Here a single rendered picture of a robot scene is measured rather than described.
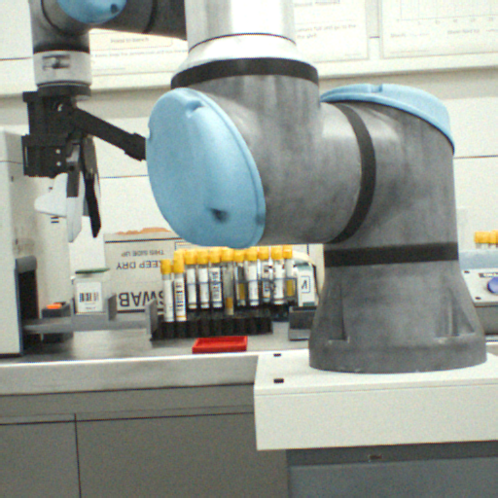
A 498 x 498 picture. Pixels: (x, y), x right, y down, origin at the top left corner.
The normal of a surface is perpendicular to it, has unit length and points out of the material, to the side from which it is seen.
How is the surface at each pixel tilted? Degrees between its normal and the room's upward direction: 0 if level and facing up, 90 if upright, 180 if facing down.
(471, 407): 90
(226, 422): 90
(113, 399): 90
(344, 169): 90
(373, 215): 127
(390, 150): 73
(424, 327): 68
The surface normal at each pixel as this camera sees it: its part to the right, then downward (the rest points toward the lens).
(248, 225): 0.32, 0.76
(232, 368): -0.03, 0.05
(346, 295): -0.72, -0.29
